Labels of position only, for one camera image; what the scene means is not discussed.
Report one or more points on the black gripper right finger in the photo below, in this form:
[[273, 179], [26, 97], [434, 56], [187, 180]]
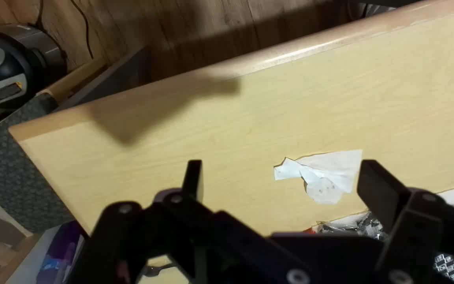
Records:
[[417, 221]]

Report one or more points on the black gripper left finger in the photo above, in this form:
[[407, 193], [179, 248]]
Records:
[[133, 242]]

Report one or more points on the clear plastic wrapper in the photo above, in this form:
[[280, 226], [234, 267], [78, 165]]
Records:
[[324, 176]]

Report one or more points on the black white checkerboard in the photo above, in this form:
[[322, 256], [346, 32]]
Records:
[[450, 266]]

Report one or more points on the purple plastic item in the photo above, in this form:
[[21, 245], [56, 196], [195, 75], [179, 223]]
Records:
[[59, 255]]

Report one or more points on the wooden rod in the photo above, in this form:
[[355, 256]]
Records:
[[72, 79]]

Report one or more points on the black silver rice cooker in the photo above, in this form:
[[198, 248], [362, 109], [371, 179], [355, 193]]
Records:
[[12, 64]]

